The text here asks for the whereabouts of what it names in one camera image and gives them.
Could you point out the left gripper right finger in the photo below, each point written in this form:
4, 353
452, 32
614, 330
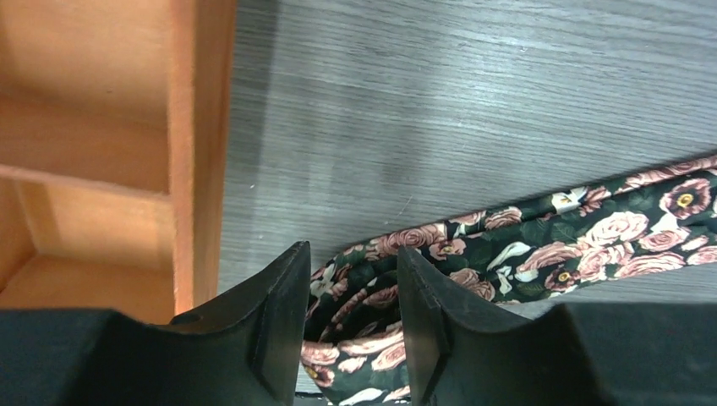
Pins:
464, 350

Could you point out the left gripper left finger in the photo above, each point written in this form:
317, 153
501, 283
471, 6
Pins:
240, 348

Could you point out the black pink floral tie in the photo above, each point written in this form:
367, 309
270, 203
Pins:
651, 222

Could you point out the orange wooden compartment tray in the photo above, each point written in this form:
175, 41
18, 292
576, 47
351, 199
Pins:
114, 128

